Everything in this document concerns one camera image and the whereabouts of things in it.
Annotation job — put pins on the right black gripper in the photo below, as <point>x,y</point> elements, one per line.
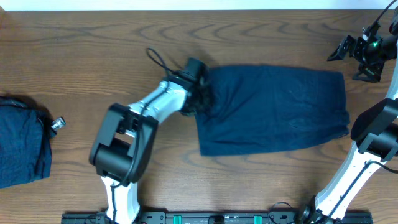
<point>374,73</point>

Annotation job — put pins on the silver garment tag clip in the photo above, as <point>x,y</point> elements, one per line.
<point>58,123</point>

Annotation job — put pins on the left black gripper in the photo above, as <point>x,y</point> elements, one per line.
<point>207,105</point>

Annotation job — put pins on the dark blue shorts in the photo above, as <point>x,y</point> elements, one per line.
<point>264,109</point>

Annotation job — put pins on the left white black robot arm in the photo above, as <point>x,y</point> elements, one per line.
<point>123,145</point>

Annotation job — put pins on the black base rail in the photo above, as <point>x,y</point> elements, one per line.
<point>187,218</point>

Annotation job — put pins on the folded dark blue garment pile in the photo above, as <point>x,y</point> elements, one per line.
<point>26,154</point>

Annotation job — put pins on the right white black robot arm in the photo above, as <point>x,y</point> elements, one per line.
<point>374,133</point>

